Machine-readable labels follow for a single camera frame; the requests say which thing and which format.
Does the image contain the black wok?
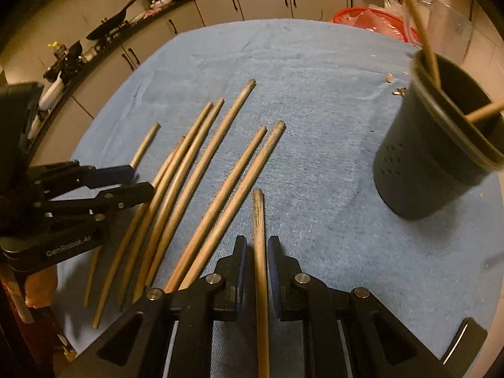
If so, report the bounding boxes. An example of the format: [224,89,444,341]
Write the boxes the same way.
[86,0,138,41]

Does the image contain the blue table cloth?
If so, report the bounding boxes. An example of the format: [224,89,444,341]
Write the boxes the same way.
[51,19,504,363]

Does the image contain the pink food pile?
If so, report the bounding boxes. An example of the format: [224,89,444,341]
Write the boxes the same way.
[139,6,175,23]

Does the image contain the yellow cap oil bottle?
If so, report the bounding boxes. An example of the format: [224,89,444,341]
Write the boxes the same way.
[48,41,68,61]

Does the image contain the person's left hand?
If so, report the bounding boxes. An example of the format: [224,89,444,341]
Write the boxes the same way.
[24,267,60,310]

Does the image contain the bunch of wooden chopsticks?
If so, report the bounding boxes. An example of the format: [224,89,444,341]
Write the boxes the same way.
[92,79,287,329]

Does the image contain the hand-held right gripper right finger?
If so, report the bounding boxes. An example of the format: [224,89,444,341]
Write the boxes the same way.
[267,235,455,378]

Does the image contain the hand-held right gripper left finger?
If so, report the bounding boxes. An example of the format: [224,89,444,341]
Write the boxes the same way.
[59,235,249,378]

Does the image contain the large white bowl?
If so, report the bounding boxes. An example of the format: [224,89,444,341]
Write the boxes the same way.
[38,72,65,109]

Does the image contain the dark cooking pot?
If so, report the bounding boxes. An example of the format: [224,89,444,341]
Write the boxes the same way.
[43,41,84,82]

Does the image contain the dark round utensil holder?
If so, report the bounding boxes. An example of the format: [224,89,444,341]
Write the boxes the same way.
[372,50,504,222]

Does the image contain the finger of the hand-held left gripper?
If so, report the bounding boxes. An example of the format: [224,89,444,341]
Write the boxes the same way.
[32,159,138,198]
[37,181,156,226]

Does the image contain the clear glass cup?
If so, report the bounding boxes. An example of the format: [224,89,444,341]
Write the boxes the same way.
[402,0,474,69]

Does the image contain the red basket with plastic bag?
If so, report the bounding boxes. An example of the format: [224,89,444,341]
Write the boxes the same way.
[333,6,423,45]

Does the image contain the wooden chopstick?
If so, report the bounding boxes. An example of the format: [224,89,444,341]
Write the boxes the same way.
[251,188,272,378]
[83,122,162,308]
[465,101,504,124]
[388,0,442,88]

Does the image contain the lower kitchen cabinets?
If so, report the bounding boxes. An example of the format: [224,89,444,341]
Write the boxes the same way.
[35,0,418,158]

